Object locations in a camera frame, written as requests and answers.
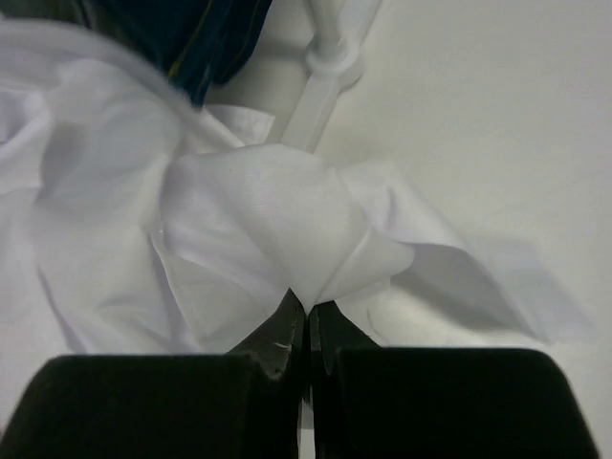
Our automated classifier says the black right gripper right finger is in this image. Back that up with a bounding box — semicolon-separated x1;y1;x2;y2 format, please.
308;302;599;458

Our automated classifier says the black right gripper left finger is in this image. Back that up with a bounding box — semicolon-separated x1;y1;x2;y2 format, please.
1;293;306;458

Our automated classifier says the white shirt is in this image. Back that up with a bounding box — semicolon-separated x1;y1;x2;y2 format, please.
0;18;601;355

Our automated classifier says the white clothes rack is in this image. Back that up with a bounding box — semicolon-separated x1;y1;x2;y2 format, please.
281;0;381;152

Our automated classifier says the dark navy garment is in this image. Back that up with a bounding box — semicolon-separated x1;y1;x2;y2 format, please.
71;0;300;109

